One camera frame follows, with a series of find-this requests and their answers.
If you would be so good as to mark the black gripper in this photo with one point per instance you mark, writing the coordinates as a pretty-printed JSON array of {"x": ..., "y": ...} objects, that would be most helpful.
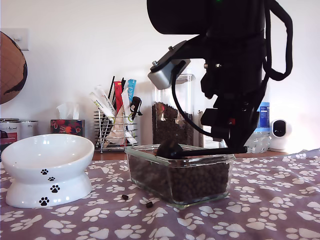
[{"x": 237, "y": 75}]

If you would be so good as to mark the black plastic measuring scoop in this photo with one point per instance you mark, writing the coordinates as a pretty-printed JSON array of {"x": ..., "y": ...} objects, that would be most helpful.
[{"x": 170, "y": 151}]

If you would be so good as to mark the brown cat food kibble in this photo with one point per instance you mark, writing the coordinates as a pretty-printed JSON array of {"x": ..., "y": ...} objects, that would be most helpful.
[
  {"x": 195, "y": 182},
  {"x": 162, "y": 130}
]

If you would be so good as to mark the rectangular clear glass food dish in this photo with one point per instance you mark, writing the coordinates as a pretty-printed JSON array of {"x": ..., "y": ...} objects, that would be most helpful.
[{"x": 180, "y": 205}]

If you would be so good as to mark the white paw print cat bowl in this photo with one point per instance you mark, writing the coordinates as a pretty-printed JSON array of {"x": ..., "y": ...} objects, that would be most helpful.
[{"x": 50, "y": 150}]

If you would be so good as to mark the large clear water bottle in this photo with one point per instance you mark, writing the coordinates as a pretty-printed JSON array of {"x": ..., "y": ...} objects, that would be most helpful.
[{"x": 263, "y": 115}]

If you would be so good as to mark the small white cardboard box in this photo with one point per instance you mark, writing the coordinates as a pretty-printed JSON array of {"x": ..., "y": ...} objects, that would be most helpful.
[{"x": 207, "y": 143}]

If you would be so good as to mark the tall clear jar white lid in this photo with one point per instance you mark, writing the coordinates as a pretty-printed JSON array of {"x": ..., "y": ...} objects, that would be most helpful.
[{"x": 162, "y": 97}]

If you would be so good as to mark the black clip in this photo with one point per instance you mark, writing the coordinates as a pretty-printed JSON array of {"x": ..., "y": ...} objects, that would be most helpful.
[{"x": 136, "y": 101}]

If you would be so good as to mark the brown kibble piece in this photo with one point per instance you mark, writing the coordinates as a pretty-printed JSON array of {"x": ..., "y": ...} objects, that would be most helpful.
[
  {"x": 124, "y": 197},
  {"x": 149, "y": 204}
]

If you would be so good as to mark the blue sachet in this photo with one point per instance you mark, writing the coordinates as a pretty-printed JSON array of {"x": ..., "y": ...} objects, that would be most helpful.
[{"x": 131, "y": 90}]

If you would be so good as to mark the purple paw print tablecloth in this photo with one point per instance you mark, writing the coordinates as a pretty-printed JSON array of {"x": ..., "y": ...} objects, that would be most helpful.
[{"x": 150, "y": 220}]

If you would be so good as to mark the beige paper packet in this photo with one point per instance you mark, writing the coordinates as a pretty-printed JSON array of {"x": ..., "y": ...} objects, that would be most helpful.
[{"x": 116, "y": 132}]

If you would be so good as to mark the thin black stick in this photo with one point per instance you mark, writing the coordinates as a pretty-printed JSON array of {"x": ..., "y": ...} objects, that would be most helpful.
[
  {"x": 111, "y": 87},
  {"x": 123, "y": 83}
]

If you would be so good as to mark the white sachet green lettering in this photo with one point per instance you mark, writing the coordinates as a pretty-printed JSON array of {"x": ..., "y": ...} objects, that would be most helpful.
[{"x": 100, "y": 106}]

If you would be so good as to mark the red floral tissue box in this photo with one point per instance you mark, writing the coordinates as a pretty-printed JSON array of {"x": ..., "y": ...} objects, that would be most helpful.
[{"x": 67, "y": 128}]

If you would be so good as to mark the white tissue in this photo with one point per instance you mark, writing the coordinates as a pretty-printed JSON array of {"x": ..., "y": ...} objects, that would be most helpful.
[{"x": 68, "y": 111}]

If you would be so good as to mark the silver tin can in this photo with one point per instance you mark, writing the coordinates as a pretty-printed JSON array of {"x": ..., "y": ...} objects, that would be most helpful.
[{"x": 30, "y": 128}]

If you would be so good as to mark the tin can red label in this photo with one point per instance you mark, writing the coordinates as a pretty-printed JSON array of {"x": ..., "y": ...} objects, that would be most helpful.
[{"x": 10, "y": 132}]

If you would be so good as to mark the small white round camera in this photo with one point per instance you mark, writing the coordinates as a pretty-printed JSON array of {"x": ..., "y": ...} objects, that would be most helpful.
[{"x": 280, "y": 143}]

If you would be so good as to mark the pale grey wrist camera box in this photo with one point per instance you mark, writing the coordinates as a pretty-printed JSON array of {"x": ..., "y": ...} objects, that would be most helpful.
[{"x": 162, "y": 75}]

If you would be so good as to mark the white wall plate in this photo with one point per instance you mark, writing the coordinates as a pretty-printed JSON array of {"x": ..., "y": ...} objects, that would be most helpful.
[{"x": 22, "y": 37}]

